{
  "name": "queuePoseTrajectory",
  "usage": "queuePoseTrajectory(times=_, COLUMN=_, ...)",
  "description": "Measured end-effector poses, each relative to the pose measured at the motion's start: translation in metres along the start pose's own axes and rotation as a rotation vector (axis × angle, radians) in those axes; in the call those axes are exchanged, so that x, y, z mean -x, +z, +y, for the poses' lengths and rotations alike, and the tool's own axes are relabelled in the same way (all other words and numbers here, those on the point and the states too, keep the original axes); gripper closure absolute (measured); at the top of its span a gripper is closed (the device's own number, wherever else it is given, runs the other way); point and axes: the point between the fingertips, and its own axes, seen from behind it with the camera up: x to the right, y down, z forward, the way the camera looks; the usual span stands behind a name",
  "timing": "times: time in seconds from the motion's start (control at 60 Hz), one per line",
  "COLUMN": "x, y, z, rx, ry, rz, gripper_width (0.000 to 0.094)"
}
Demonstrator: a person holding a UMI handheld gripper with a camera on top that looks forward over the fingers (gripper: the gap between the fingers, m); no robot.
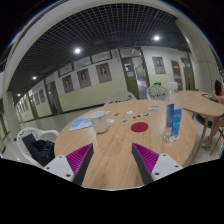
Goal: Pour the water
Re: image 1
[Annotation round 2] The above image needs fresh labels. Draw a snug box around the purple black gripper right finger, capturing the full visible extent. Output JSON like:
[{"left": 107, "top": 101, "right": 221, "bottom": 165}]
[{"left": 132, "top": 143, "right": 182, "bottom": 185}]

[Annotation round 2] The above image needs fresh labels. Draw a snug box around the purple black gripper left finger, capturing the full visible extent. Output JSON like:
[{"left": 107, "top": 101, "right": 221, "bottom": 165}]
[{"left": 44, "top": 144, "right": 94, "bottom": 186}]

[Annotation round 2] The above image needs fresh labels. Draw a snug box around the clear plastic water bottle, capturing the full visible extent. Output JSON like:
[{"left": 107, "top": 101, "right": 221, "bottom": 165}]
[{"left": 164, "top": 82, "right": 183, "bottom": 143}]

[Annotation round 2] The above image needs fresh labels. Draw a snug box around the black bag on chair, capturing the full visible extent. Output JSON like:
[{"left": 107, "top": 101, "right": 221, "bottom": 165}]
[{"left": 22, "top": 134, "right": 55, "bottom": 166}]

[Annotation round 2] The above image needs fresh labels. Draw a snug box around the red round coaster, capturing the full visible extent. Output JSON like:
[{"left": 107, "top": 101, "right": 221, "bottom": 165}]
[{"left": 131, "top": 122, "right": 148, "bottom": 132}]

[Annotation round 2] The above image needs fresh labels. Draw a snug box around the white chair left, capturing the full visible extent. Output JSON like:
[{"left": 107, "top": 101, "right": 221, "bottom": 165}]
[{"left": 17, "top": 127, "right": 59, "bottom": 168}]

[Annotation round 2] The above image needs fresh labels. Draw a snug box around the blue paper booklet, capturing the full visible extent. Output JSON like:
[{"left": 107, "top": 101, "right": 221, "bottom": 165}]
[{"left": 70, "top": 117, "right": 92, "bottom": 131}]

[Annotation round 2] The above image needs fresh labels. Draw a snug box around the white ceramic pitcher cup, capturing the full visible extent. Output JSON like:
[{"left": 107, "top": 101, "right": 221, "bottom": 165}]
[{"left": 89, "top": 111, "right": 111, "bottom": 133}]

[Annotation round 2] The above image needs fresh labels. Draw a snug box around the round wooden table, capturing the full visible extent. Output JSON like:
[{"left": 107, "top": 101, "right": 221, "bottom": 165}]
[
  {"left": 180, "top": 90, "right": 217, "bottom": 164},
  {"left": 55, "top": 99, "right": 196, "bottom": 189}
]

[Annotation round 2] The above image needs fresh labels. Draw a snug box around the small card pack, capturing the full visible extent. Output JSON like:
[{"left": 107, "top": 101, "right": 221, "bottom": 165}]
[{"left": 148, "top": 105, "right": 159, "bottom": 111}]

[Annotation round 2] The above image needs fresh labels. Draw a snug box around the white lattice chair right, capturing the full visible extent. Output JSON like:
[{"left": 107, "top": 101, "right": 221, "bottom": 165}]
[{"left": 146, "top": 85, "right": 168, "bottom": 101}]

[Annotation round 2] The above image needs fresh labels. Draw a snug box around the white chair behind table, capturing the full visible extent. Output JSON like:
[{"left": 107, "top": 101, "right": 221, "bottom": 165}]
[{"left": 105, "top": 91, "right": 136, "bottom": 105}]

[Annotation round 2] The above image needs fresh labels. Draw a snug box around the seated person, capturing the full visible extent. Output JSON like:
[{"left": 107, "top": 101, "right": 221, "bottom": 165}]
[{"left": 202, "top": 80, "right": 224, "bottom": 149}]

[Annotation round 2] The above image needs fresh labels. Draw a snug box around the framed portrait poster left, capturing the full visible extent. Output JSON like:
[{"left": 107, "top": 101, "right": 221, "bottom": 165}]
[{"left": 62, "top": 75, "right": 74, "bottom": 93}]

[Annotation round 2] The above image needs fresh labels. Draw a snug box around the framed portrait poster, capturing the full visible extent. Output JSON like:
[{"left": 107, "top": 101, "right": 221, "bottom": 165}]
[
  {"left": 96, "top": 63, "right": 112, "bottom": 83},
  {"left": 62, "top": 75, "right": 74, "bottom": 93},
  {"left": 77, "top": 69, "right": 91, "bottom": 88}
]

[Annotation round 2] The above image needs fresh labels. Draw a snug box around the framed portrait poster middle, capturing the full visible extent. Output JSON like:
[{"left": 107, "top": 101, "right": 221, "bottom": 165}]
[{"left": 77, "top": 69, "right": 91, "bottom": 88}]

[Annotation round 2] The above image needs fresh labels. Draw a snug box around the open doorway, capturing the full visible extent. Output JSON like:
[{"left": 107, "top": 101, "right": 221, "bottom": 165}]
[{"left": 119, "top": 48, "right": 149, "bottom": 99}]

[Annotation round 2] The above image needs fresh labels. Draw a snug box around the framed portrait right wall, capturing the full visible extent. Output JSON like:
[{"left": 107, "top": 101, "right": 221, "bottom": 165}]
[{"left": 153, "top": 57, "right": 165, "bottom": 74}]

